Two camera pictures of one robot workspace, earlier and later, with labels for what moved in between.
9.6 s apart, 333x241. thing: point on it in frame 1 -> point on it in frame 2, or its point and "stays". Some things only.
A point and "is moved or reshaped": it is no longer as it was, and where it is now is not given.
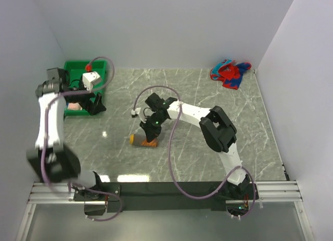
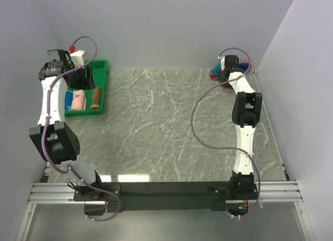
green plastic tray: x=75 y=70 stays
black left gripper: x=93 y=108 -> x=87 y=83
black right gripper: x=151 y=133 -> x=221 y=80
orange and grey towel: x=140 y=140 is moved or reshaped
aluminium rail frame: x=269 y=192 stays
